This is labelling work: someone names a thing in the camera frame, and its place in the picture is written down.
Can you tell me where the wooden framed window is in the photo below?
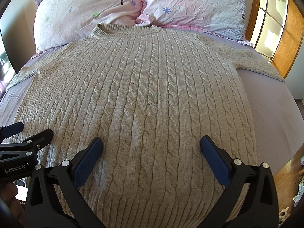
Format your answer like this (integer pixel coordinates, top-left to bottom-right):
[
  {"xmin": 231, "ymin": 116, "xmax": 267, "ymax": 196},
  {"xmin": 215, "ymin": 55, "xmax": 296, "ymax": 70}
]
[{"xmin": 245, "ymin": 0, "xmax": 303, "ymax": 78}]

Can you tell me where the wooden bedside table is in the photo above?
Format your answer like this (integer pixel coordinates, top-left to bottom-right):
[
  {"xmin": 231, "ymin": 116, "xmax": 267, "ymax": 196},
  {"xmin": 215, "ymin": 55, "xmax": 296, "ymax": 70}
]
[{"xmin": 274, "ymin": 145, "xmax": 303, "ymax": 224}]

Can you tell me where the right floral pink pillow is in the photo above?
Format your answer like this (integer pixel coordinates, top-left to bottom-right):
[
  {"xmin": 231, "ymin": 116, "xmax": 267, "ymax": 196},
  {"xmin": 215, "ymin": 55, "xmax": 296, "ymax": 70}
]
[{"xmin": 135, "ymin": 0, "xmax": 249, "ymax": 45}]

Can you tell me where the left floral pink pillow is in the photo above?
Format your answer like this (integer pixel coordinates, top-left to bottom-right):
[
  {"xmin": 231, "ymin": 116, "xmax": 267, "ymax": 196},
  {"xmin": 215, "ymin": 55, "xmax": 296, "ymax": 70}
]
[{"xmin": 33, "ymin": 0, "xmax": 143, "ymax": 53}]

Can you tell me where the floral pink pillow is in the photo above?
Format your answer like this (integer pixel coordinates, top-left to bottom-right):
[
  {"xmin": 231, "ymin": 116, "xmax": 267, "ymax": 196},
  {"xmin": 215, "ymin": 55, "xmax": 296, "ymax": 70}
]
[
  {"xmin": 135, "ymin": 0, "xmax": 249, "ymax": 45},
  {"xmin": 33, "ymin": 0, "xmax": 143, "ymax": 53}
]

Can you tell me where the person's left hand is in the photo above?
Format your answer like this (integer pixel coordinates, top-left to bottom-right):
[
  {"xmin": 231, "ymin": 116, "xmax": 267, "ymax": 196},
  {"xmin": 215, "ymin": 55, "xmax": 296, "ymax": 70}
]
[{"xmin": 1, "ymin": 183, "xmax": 25, "ymax": 226}]

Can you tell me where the beige cable-knit sweater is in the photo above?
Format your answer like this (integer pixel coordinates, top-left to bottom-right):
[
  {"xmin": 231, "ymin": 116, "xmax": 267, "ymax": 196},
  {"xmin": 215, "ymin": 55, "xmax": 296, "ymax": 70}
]
[{"xmin": 10, "ymin": 24, "xmax": 282, "ymax": 227}]

